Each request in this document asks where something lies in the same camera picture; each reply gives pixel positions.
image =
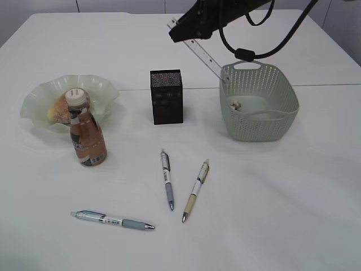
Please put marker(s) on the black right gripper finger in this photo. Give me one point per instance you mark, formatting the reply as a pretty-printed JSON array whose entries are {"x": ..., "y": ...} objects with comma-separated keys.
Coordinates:
[{"x": 188, "y": 29}]

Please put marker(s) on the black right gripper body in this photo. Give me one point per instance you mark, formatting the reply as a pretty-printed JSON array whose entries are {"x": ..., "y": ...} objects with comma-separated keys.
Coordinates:
[{"x": 214, "y": 14}]

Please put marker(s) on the clear plastic ruler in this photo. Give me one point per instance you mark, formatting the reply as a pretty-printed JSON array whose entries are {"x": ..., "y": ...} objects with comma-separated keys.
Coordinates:
[{"x": 207, "y": 59}]

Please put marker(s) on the large paper ball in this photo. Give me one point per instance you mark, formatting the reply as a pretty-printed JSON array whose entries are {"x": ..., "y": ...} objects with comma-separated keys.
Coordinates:
[{"x": 236, "y": 105}]

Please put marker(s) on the grey grip white pen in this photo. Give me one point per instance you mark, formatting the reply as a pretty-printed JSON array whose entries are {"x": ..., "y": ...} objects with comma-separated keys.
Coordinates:
[{"x": 167, "y": 178}]

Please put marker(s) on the beige grip white pen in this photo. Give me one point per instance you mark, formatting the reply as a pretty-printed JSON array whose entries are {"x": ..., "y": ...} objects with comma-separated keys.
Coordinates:
[{"x": 196, "y": 189}]

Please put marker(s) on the brown coffee drink bottle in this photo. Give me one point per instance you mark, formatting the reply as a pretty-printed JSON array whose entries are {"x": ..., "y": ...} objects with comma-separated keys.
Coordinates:
[{"x": 86, "y": 133}]

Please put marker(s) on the sugared bread roll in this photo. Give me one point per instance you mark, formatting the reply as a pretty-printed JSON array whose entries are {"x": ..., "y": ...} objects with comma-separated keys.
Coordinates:
[{"x": 59, "y": 113}]

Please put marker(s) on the blue clip grey grip pen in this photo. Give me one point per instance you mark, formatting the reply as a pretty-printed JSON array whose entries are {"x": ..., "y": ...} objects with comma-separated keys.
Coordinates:
[{"x": 105, "y": 219}]

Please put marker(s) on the black mesh pen holder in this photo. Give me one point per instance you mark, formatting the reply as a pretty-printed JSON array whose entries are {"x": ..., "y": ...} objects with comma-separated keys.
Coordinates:
[{"x": 167, "y": 96}]

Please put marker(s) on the grey-green woven plastic basket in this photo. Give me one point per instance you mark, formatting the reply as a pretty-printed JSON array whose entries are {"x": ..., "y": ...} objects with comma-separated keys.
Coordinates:
[{"x": 269, "y": 103}]

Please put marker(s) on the pale green wavy plate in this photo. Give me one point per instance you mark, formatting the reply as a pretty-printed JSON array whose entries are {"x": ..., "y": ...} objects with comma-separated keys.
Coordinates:
[{"x": 37, "y": 104}]

